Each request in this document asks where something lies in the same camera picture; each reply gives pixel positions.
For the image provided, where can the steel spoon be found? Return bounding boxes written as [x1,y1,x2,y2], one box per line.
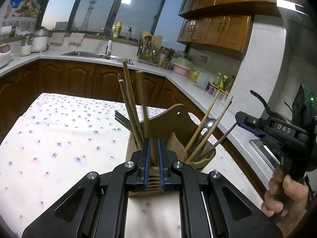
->
[202,118,216,130]

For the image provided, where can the pink green basin stack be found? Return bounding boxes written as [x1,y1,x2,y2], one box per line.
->
[173,57,193,76]

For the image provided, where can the black wok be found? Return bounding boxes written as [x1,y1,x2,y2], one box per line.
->
[250,90,291,124]

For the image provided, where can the steel chopstick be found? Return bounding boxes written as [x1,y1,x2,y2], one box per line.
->
[198,122,238,160]

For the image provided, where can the steel sink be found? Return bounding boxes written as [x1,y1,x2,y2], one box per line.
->
[62,51,134,65]

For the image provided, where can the chrome faucet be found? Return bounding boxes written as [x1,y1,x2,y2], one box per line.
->
[96,27,114,57]

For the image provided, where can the person's right hand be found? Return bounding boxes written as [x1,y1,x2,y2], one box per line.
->
[261,166,309,237]

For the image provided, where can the white floral tablecloth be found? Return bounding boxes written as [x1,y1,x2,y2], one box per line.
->
[1,93,263,237]

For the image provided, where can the white red rice cooker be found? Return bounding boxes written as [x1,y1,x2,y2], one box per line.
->
[0,42,11,67]

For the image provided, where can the fruit beach poster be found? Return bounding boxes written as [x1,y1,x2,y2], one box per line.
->
[1,0,43,31]

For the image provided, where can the steel fork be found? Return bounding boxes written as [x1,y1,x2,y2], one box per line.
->
[115,110,134,133]

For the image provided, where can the white plastic jug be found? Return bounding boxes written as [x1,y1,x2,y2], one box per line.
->
[187,70,210,91]

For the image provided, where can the dish drying rack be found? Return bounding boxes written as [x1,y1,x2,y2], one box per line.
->
[137,31,163,67]

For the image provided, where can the yellow detergent bottle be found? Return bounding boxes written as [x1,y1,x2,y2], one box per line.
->
[113,20,122,38]

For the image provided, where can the wooden utensil holder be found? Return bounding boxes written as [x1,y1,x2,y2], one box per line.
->
[126,104,216,193]

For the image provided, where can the upper wooden cabinets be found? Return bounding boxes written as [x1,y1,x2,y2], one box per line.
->
[177,0,298,54]

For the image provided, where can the white pot with lid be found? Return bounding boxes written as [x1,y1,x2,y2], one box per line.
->
[32,27,49,53]

